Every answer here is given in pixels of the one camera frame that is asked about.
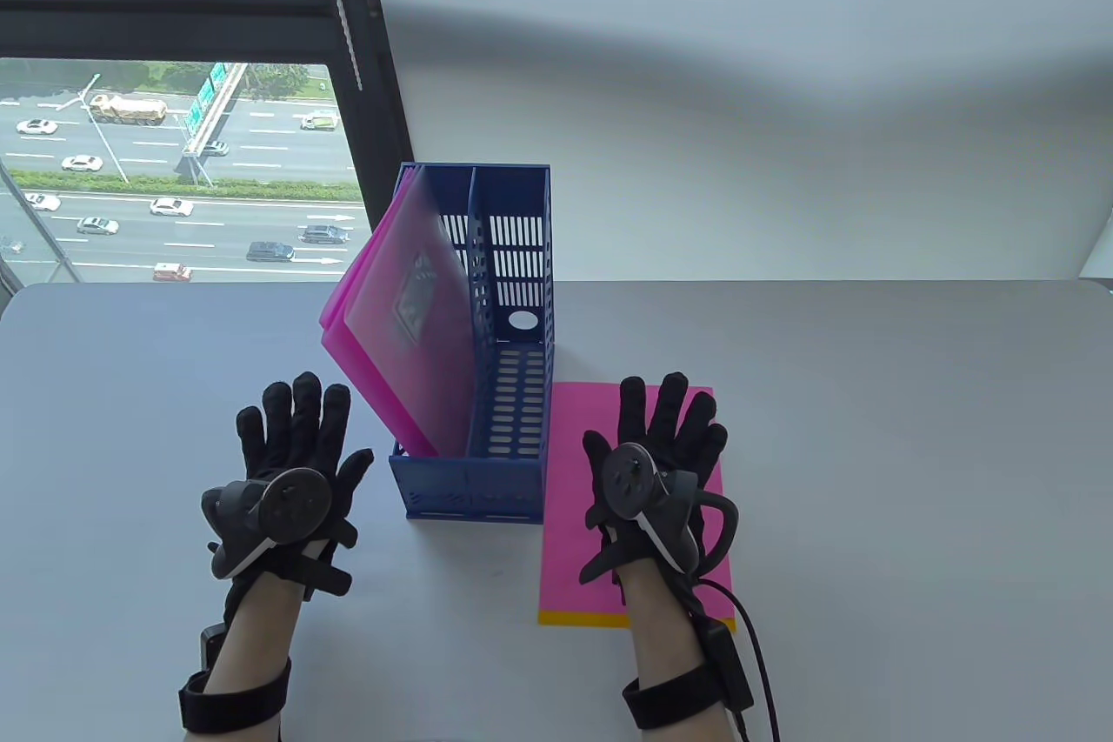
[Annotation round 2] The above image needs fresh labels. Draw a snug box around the pink cardstock sheet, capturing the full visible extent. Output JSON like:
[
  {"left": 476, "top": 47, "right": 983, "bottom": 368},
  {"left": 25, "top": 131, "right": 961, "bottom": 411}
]
[{"left": 537, "top": 381, "right": 736, "bottom": 617}]

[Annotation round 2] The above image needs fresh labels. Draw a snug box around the pink L-shaped folder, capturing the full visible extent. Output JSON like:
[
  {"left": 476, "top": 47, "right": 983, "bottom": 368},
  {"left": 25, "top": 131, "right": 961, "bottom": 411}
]
[
  {"left": 322, "top": 168, "right": 440, "bottom": 458},
  {"left": 319, "top": 164, "right": 418, "bottom": 395}
]

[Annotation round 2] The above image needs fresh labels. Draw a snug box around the person's right forearm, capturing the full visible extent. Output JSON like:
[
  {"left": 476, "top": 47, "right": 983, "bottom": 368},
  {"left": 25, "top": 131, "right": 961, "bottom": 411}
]
[{"left": 623, "top": 561, "right": 741, "bottom": 742}]

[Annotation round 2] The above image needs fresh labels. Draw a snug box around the black forearm battery box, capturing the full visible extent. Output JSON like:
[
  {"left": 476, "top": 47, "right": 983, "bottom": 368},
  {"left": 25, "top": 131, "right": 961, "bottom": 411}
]
[{"left": 703, "top": 618, "right": 756, "bottom": 715}]

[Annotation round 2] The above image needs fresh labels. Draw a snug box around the person's right hand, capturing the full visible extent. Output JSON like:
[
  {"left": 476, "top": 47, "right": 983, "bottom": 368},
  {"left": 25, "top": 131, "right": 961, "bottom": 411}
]
[{"left": 578, "top": 372, "right": 730, "bottom": 604}]

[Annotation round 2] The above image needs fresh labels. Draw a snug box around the yellow cardstock sheet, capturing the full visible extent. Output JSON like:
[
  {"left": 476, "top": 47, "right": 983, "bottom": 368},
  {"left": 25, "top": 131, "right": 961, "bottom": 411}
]
[{"left": 537, "top": 610, "right": 738, "bottom": 630}]

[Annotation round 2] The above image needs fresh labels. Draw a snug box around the black forearm strap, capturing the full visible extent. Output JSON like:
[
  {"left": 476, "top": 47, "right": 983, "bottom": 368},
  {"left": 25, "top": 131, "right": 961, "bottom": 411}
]
[
  {"left": 178, "top": 658, "right": 293, "bottom": 735},
  {"left": 621, "top": 664, "right": 736, "bottom": 731}
]

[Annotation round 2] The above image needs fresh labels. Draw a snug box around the frosted clear L-shaped folder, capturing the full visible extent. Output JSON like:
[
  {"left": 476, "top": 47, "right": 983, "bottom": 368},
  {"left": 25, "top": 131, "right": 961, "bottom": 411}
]
[{"left": 335, "top": 165, "right": 482, "bottom": 458}]

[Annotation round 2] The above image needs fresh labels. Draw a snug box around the grey diagonal window bar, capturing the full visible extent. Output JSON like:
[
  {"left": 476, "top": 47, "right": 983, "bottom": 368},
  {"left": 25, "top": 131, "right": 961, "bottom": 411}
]
[{"left": 0, "top": 164, "right": 84, "bottom": 291}]

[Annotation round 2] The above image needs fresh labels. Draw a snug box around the person's left forearm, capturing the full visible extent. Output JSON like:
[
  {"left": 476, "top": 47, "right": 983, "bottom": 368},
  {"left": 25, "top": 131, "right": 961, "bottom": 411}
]
[{"left": 183, "top": 577, "right": 310, "bottom": 742}]

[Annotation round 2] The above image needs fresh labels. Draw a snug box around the grey white hand controller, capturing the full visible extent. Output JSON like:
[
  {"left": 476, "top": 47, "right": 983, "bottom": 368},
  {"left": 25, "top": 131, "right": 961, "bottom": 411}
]
[
  {"left": 201, "top": 468, "right": 335, "bottom": 580},
  {"left": 599, "top": 444, "right": 741, "bottom": 578}
]

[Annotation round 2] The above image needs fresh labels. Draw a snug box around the blue plastic file holder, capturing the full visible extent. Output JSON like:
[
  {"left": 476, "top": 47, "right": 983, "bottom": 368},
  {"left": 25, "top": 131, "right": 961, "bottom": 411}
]
[{"left": 387, "top": 162, "right": 557, "bottom": 525}]

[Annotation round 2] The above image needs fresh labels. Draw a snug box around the person's left hand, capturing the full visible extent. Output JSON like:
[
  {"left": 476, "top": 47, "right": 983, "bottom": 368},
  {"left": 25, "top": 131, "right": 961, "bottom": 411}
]
[{"left": 209, "top": 371, "right": 377, "bottom": 634}]

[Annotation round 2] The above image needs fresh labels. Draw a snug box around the black cable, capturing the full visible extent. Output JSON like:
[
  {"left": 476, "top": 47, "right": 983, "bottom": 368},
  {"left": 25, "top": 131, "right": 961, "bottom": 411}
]
[{"left": 696, "top": 577, "right": 782, "bottom": 742}]

